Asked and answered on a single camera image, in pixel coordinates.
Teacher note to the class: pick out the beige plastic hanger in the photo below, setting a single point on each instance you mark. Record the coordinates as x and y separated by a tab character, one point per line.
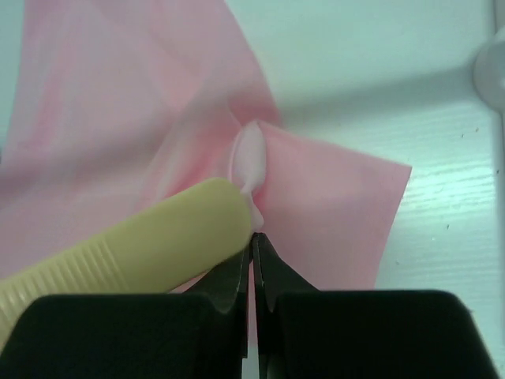
154	251

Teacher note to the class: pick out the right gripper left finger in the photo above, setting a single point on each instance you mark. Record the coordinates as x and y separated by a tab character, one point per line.
199	333

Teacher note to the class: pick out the pink t shirt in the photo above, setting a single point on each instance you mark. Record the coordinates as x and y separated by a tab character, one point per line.
121	105

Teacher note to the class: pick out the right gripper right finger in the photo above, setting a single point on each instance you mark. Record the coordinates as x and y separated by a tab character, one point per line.
303	332

